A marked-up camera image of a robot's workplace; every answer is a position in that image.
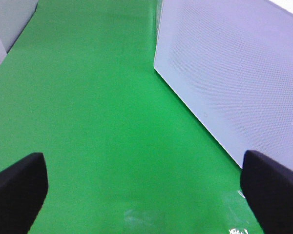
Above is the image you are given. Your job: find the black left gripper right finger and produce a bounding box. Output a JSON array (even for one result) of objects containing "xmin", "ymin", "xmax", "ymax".
[{"xmin": 240, "ymin": 150, "xmax": 293, "ymax": 234}]

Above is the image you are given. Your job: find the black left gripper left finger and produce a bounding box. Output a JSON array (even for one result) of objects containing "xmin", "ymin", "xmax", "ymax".
[{"xmin": 0, "ymin": 153, "xmax": 48, "ymax": 234}]

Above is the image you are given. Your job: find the white microwave oven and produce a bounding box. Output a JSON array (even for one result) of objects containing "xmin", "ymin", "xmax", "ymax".
[{"xmin": 156, "ymin": 0, "xmax": 293, "ymax": 30}]

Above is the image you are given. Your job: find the white microwave door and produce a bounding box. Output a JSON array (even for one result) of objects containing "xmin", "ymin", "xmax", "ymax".
[{"xmin": 154, "ymin": 0, "xmax": 293, "ymax": 170}]

